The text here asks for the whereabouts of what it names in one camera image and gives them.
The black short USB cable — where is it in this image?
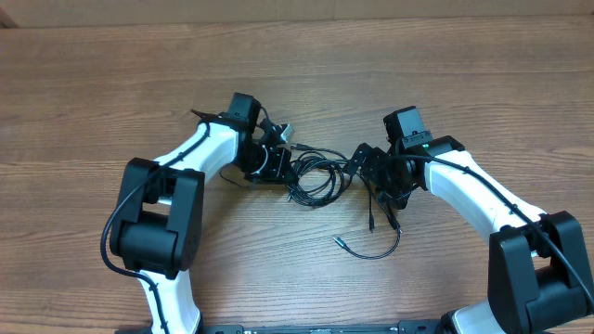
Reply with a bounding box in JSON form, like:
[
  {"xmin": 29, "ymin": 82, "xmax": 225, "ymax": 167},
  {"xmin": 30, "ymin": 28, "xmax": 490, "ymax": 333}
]
[{"xmin": 331, "ymin": 194, "xmax": 403, "ymax": 261}]

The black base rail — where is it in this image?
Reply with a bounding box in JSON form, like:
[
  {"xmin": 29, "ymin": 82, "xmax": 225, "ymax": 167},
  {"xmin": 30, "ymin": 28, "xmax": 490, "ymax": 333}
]
[{"xmin": 115, "ymin": 318, "xmax": 528, "ymax": 334}]

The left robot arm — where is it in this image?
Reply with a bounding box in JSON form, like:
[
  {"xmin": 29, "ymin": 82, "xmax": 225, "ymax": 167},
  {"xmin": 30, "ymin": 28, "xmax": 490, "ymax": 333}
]
[{"xmin": 99, "ymin": 93, "xmax": 296, "ymax": 333}]

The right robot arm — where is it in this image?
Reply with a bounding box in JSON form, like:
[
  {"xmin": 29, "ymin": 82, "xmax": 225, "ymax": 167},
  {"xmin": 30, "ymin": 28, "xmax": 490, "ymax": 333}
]
[{"xmin": 343, "ymin": 106, "xmax": 593, "ymax": 333}]

